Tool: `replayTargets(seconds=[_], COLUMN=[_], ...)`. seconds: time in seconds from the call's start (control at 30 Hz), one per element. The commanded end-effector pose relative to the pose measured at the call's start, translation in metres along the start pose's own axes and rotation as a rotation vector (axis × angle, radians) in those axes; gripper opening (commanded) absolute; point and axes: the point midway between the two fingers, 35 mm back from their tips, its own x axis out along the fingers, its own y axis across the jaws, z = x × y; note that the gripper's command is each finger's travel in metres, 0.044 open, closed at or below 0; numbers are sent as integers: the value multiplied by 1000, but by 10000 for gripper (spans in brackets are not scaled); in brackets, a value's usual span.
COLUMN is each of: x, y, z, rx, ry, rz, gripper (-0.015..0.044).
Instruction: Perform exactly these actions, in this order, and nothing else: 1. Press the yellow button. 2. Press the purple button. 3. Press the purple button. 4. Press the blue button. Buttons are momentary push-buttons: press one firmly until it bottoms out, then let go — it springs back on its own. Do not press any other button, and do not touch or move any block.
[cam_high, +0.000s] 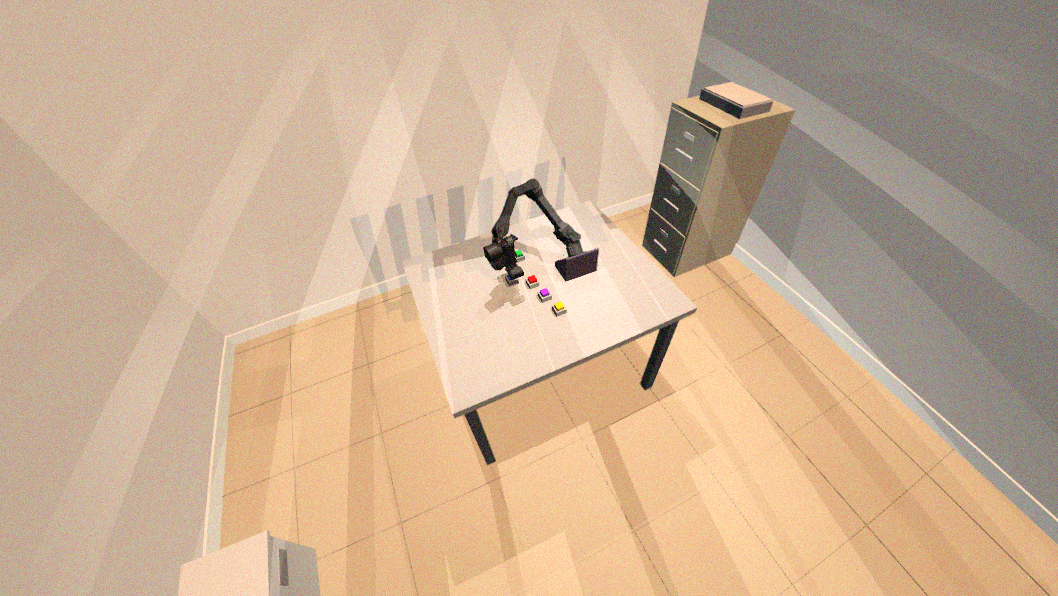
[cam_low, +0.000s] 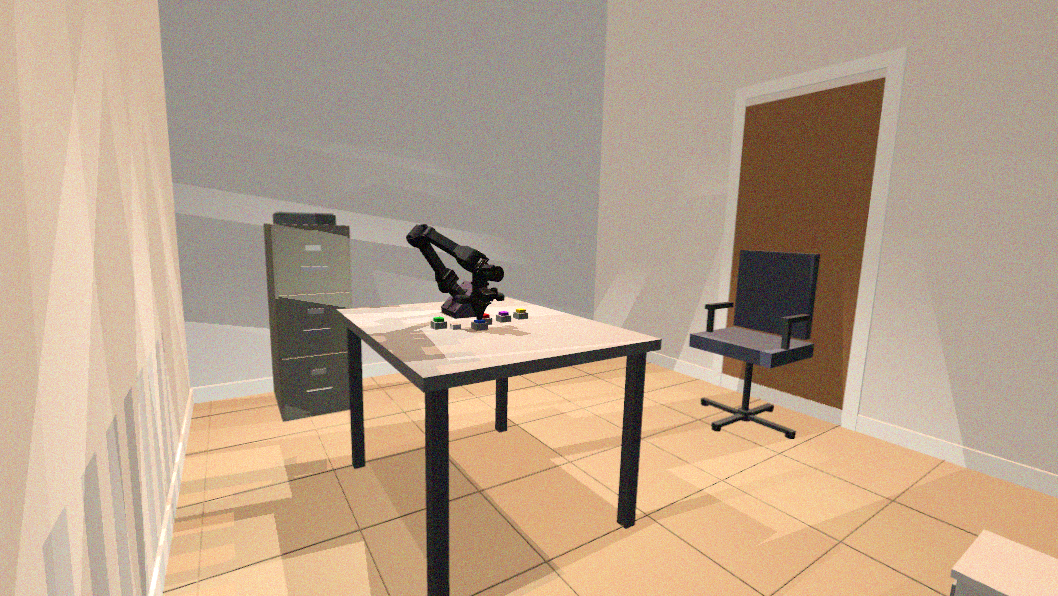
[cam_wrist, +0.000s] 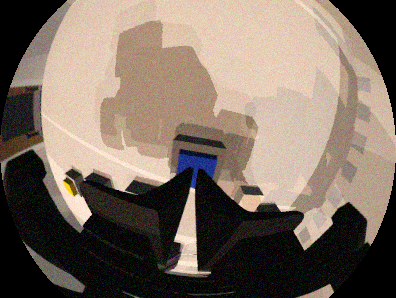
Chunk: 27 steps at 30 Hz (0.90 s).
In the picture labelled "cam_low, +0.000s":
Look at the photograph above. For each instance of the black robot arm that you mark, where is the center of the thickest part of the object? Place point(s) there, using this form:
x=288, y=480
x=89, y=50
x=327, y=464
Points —
x=422, y=235

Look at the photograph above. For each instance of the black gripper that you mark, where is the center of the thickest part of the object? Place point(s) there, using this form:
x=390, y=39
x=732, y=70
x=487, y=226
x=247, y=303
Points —
x=479, y=307

